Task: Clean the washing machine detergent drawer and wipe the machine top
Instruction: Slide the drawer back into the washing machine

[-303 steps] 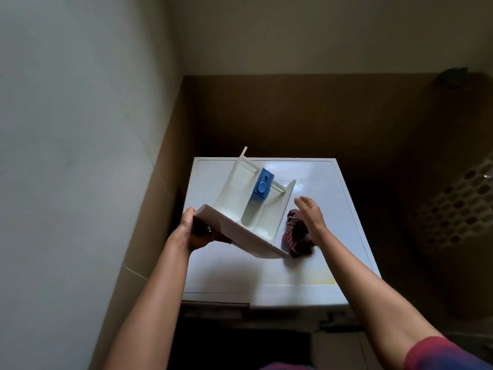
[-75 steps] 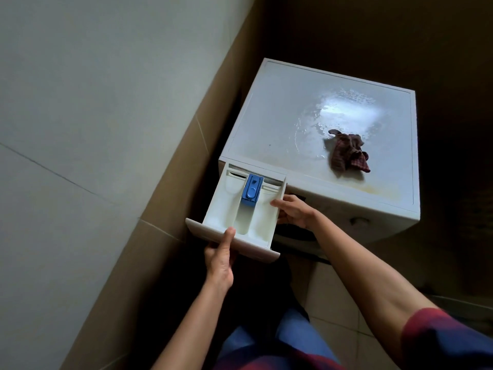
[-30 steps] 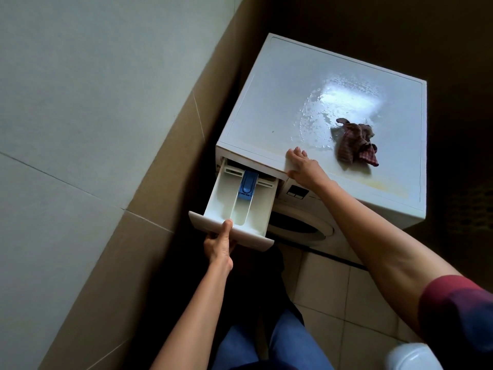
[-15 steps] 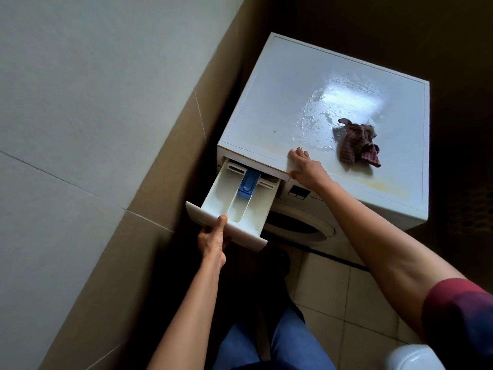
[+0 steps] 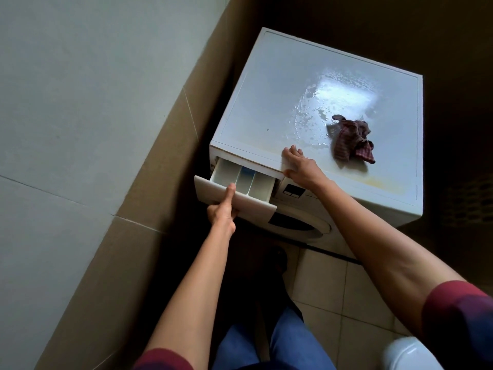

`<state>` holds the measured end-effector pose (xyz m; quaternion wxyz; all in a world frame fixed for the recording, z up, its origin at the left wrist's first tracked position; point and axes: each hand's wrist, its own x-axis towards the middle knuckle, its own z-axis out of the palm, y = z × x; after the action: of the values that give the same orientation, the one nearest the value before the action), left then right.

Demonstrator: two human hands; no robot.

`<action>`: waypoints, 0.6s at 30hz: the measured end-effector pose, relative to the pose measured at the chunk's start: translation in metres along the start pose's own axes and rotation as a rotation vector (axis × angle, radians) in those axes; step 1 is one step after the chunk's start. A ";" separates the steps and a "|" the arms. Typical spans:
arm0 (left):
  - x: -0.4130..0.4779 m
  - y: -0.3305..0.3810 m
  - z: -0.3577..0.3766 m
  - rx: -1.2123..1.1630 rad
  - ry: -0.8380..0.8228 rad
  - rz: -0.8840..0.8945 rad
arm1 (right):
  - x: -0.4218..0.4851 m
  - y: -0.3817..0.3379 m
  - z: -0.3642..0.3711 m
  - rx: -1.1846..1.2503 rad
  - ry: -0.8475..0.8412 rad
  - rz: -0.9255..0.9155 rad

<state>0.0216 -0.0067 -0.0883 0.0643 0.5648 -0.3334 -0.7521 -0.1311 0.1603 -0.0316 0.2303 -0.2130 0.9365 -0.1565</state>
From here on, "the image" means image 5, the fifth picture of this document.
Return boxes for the blue jeans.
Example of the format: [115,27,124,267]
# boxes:
[212,300,336,370]

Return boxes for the red checkered cloth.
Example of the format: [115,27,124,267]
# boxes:
[326,114,376,164]

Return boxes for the person's right hand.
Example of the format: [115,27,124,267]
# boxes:
[281,145,329,193]

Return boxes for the dark red shirt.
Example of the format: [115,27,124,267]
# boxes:
[132,280,493,370]

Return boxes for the white toilet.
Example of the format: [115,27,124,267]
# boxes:
[382,337,444,370]

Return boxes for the black right sandal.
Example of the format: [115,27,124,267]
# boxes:
[269,246,289,275]

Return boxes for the perforated plastic basket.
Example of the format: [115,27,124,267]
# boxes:
[443,177,493,228]

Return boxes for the person's left hand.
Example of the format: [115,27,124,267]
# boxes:
[206,182,239,238]

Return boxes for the white washing machine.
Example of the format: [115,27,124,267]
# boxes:
[208,27,424,263]

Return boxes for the person's right forearm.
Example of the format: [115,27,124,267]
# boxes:
[315,180,467,340]

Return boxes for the person's left forearm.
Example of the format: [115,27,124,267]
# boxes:
[144,223,236,370]

